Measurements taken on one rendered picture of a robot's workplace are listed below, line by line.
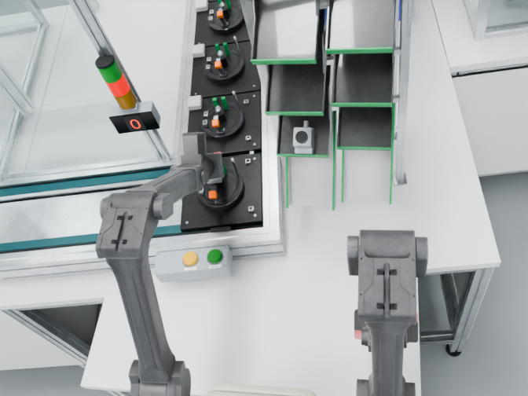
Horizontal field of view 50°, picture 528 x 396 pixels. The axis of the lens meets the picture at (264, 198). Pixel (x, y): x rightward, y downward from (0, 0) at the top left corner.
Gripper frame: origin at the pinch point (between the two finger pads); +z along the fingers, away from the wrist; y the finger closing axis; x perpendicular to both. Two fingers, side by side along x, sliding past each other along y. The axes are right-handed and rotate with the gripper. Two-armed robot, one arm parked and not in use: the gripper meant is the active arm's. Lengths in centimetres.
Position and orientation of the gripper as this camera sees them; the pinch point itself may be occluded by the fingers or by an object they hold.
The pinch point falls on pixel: (210, 163)
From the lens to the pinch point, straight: 158.8
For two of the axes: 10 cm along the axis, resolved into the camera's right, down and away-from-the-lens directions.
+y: -9.8, 1.0, 1.5
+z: 1.3, -2.0, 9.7
